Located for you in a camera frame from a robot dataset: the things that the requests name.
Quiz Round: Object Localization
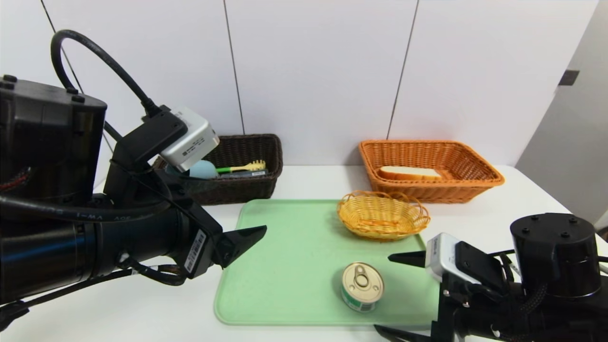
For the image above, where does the light green plastic tray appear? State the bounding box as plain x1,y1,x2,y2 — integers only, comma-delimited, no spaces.
214,199,445,326

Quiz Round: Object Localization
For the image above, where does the thick black left camera cable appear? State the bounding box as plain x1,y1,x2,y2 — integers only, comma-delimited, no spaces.
50,29,162,119

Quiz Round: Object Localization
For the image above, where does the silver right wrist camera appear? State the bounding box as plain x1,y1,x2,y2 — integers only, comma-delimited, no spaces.
424,233,506,288

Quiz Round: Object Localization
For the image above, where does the blue-grey plastic cup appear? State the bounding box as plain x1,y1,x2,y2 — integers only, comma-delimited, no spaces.
189,160,219,180

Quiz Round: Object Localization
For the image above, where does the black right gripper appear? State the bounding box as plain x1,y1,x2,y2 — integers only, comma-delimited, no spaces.
373,250,503,342

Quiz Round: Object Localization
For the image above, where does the yellow pasta spoon green handle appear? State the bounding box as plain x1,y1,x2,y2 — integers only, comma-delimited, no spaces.
216,160,266,174

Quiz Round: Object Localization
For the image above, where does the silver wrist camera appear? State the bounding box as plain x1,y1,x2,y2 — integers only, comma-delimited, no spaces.
159,107,220,172
424,233,506,288

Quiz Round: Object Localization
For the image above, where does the tin can gold lid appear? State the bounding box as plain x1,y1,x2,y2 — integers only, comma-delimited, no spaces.
341,262,384,313

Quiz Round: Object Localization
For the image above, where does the small round orange wicker basket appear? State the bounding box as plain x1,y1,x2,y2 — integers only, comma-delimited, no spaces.
337,190,431,242

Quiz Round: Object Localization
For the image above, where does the large orange wicker basket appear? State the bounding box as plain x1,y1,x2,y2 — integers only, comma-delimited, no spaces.
359,139,505,204

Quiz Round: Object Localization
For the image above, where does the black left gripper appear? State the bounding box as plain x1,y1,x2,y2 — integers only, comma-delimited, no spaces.
94,199,267,280

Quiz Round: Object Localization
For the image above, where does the grey clear cutlery case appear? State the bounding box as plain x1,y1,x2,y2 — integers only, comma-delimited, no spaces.
218,170,269,180

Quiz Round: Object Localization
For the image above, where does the thin black left gripper cable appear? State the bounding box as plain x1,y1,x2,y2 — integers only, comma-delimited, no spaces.
0,256,187,314

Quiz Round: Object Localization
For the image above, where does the dark brown wicker basket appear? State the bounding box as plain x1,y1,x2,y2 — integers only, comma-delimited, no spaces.
152,134,284,206

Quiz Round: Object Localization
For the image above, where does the white bread slice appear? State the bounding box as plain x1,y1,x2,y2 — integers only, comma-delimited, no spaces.
379,166,443,181

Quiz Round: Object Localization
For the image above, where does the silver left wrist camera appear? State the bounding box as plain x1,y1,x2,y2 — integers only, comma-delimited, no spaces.
159,107,220,172

